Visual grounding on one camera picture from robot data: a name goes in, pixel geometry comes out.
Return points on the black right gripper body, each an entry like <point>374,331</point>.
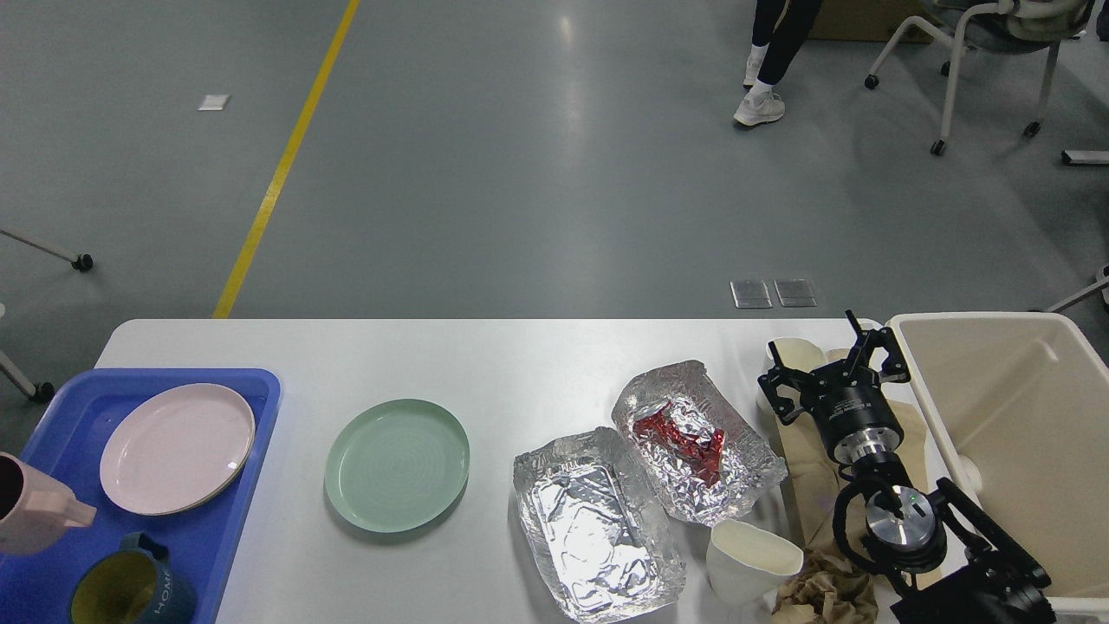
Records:
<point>852,415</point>

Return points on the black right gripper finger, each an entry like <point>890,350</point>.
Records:
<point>858,367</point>
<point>789,377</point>

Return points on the brown paper sheet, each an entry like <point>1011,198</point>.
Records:
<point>816,481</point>

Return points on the green plate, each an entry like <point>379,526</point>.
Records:
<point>397,466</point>

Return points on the pink mug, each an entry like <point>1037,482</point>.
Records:
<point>36,509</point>

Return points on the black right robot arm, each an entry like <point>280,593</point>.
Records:
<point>947,559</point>

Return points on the foil tray with red wrapper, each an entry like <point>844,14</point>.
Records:
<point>749,467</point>

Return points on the crushed red can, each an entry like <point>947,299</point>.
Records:
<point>685,436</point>

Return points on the right floor outlet plate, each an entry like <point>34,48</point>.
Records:
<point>795,293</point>

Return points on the floor outlet plate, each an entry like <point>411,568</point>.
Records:
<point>795,293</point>
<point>751,294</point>

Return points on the left floor outlet plate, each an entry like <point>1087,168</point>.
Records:
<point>751,294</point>

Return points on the beige plastic bin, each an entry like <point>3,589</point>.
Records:
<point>1017,403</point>

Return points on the white paper cup near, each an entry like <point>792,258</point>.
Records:
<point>744,562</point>

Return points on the crumpled brown paper ball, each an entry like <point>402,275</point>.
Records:
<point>828,589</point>

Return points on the empty foil tray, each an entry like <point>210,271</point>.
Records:
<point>599,536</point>

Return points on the cardboard box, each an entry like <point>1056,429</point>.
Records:
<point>863,20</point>

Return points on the white office chair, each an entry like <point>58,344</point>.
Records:
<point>1003,27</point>

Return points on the person in black pants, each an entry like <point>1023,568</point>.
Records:
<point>779,30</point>

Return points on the blue plastic tray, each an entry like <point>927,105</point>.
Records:
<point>68,443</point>

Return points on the pink plate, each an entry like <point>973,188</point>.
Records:
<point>177,450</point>

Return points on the dark blue mug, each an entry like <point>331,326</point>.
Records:
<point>135,584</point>

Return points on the chair leg with caster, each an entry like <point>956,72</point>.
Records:
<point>82,262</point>

